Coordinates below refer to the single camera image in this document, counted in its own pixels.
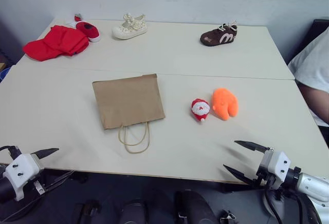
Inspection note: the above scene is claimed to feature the brown child sneaker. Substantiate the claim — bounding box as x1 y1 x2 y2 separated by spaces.
199 21 239 47

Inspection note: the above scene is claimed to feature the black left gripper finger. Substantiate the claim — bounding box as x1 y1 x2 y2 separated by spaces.
30 147 60 161
38 170 76 193

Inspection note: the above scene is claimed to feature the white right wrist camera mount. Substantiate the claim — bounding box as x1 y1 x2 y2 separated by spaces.
259 151 293 184

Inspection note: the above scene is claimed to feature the brown paper bag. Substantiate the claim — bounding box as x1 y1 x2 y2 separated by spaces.
92 73 166 155

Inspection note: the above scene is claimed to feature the orange plush toy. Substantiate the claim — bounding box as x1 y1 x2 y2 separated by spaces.
211 87 239 121

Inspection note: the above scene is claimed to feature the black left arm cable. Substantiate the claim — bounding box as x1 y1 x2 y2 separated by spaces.
0 145 22 161

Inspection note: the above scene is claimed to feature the red child shoe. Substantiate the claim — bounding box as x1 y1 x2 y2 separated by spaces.
76 21 102 43

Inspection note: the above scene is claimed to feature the cream dotted child shoe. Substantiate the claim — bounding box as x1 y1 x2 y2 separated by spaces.
111 13 149 40

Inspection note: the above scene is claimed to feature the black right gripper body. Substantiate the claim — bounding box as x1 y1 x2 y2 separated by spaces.
253 146 283 191

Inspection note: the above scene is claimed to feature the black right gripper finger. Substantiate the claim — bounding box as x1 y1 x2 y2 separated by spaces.
234 140 270 155
223 164 261 186

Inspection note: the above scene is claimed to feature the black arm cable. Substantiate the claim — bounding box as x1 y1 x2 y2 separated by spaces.
264 187 310 224
0 145 22 161

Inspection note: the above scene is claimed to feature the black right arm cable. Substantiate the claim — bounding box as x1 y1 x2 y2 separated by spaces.
264 187 310 224

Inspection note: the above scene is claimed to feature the small Santa plush toy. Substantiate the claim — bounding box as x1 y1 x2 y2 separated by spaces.
190 98 211 123

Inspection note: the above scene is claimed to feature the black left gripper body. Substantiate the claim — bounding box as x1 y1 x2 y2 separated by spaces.
31 154 48 197

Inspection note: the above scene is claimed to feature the red cloth cap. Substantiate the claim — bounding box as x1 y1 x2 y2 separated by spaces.
22 25 90 62

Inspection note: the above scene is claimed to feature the person in white t-shirt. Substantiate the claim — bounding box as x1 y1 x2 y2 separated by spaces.
287 25 329 127

